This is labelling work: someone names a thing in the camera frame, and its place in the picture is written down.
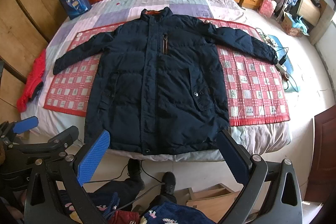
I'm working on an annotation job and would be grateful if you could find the dark navy padded jacket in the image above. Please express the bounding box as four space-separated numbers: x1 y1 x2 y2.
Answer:
53 8 277 155

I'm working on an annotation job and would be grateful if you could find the red garment on bed edge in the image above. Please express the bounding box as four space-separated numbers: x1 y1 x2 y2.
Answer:
17 49 46 113

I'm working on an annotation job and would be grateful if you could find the wooden stool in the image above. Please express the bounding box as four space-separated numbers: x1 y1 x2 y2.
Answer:
174 183 240 222

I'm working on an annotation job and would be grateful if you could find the red checkered mat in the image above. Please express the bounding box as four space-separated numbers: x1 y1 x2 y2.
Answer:
43 16 291 127

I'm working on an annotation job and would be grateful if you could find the right black shoe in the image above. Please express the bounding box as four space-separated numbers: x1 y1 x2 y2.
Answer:
160 172 176 196

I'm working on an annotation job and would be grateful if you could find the dark red wooden door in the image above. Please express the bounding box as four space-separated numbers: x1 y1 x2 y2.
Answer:
304 106 336 203

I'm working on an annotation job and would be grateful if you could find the blue fleece patterned garment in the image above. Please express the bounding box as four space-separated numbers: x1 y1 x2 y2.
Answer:
139 201 214 224

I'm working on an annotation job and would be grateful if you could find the white power strip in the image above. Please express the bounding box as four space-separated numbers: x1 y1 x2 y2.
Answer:
275 63 289 81

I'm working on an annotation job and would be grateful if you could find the wooden wardrobe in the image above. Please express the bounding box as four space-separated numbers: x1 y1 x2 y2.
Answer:
1 0 67 121

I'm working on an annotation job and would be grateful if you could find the blue gift bag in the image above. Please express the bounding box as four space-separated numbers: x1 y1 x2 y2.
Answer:
61 0 91 20

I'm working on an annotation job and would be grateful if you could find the cardboard box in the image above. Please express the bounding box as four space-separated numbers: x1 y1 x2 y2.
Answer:
281 12 303 38

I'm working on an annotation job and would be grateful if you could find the pink plastic bag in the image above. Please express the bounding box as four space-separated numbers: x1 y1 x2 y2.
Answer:
259 0 277 18

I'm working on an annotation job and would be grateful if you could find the black cable on floor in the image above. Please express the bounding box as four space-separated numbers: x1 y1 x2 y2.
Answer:
86 160 165 217

